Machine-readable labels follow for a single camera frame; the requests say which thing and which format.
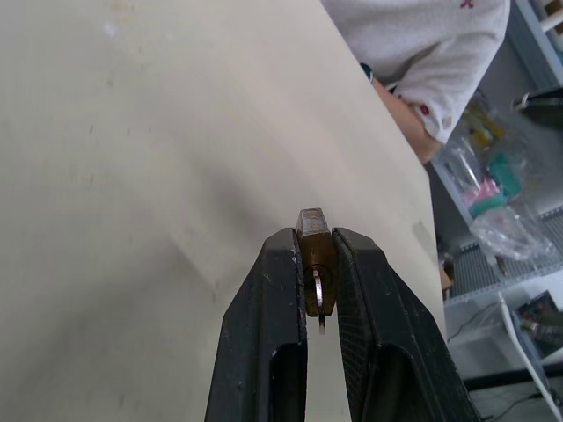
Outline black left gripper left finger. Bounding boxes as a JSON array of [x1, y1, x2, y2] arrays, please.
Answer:
[[203, 227, 309, 422]]

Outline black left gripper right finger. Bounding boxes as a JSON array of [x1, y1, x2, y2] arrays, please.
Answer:
[[331, 226, 482, 422]]

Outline silver padlock key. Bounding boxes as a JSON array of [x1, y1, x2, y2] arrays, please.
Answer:
[[312, 267, 330, 336]]

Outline brass padlock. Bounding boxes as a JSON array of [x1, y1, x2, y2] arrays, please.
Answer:
[[295, 207, 340, 318]]

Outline grey metal shelf rack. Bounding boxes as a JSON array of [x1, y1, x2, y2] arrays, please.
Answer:
[[428, 0, 563, 422]]

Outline clear plastic bag of parts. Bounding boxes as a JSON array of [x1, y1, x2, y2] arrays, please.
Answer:
[[441, 90, 556, 277]]

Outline black device on shelf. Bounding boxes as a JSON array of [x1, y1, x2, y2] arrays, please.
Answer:
[[512, 86, 563, 129]]

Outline person in white shirt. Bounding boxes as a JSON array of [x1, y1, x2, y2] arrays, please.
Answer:
[[319, 0, 512, 165]]

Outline black cable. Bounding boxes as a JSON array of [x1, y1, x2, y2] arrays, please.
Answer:
[[462, 360, 563, 418]]

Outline white cable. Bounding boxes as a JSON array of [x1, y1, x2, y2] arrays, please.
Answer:
[[447, 290, 563, 414]]

